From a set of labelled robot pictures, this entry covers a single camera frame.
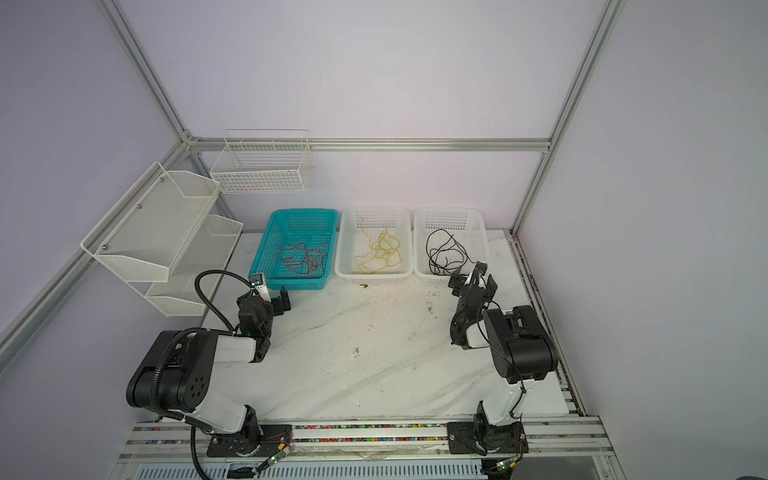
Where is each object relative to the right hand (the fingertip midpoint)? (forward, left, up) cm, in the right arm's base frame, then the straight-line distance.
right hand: (473, 269), depth 93 cm
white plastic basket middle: (+21, +42, -9) cm, 48 cm away
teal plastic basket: (+28, +59, -8) cm, 66 cm away
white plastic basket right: (+29, -4, -8) cm, 31 cm away
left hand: (-6, +66, -3) cm, 66 cm away
